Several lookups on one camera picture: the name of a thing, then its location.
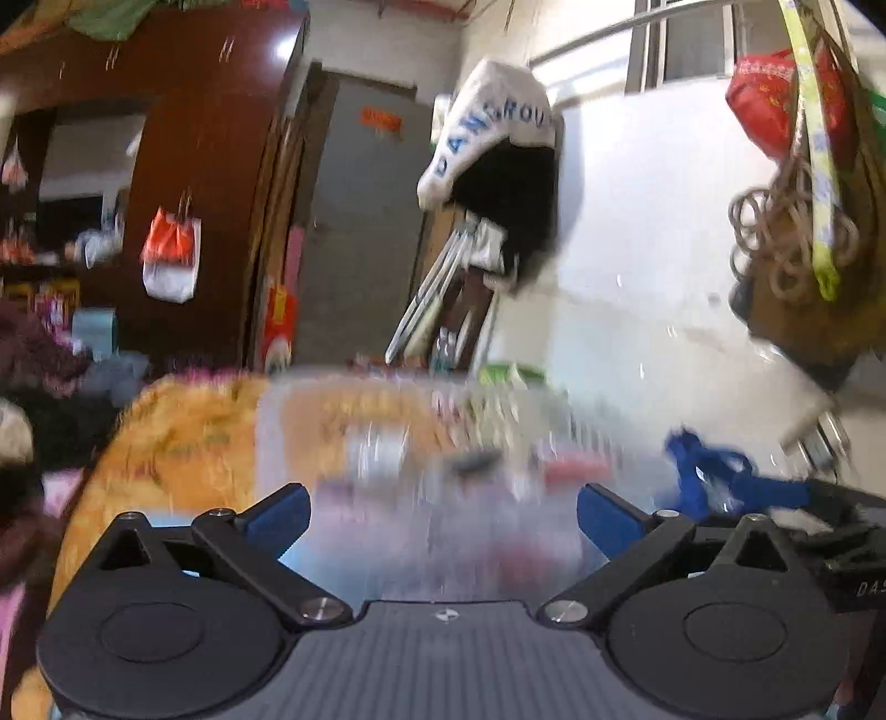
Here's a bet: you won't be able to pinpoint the yellow-green strap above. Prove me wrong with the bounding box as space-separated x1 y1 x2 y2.
779 0 847 302

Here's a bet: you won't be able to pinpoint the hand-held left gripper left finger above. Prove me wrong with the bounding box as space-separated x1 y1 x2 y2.
80 482 352 631

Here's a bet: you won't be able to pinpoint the brown hanging bag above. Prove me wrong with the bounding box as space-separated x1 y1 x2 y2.
728 42 886 392

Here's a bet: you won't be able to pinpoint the green cloth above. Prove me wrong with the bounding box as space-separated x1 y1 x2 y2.
65 0 181 41

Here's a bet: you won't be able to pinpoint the metal crutches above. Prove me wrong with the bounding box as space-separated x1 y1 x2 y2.
384 214 486 368

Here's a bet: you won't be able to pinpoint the grey door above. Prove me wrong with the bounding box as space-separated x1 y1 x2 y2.
294 69 444 371

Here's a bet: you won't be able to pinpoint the clear plastic basket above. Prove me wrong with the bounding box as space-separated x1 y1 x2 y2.
255 370 669 610

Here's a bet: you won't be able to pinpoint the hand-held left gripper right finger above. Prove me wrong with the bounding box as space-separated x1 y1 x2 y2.
538 482 822 628

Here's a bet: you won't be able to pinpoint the small hanging plastic bag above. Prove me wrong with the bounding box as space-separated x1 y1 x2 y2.
0 138 30 193

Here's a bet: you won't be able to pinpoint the yellow blanket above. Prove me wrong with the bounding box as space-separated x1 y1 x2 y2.
10 370 292 720

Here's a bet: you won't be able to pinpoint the dark wooden wardrobe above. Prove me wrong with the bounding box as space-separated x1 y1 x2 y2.
0 7 309 375

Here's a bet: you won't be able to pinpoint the dark maroon cloth pile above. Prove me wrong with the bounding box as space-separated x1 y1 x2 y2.
0 305 150 589

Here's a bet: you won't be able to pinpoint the orange and white plastic bag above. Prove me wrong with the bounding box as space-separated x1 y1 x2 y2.
140 205 203 304

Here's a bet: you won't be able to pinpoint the green and white bag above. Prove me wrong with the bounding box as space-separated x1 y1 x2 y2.
477 362 549 390

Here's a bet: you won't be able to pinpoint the red plastic bag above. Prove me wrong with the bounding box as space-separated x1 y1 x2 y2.
725 50 856 163

